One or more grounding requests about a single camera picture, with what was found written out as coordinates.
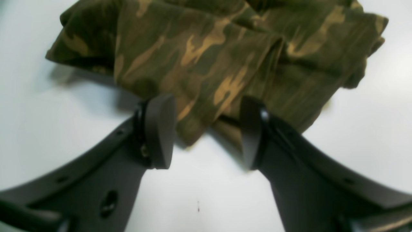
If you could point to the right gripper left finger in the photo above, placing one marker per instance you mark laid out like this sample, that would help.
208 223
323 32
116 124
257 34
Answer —
96 192

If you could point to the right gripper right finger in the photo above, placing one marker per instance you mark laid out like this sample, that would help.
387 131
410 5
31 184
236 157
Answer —
313 192

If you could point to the camouflage T-shirt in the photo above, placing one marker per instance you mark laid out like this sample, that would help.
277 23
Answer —
291 54

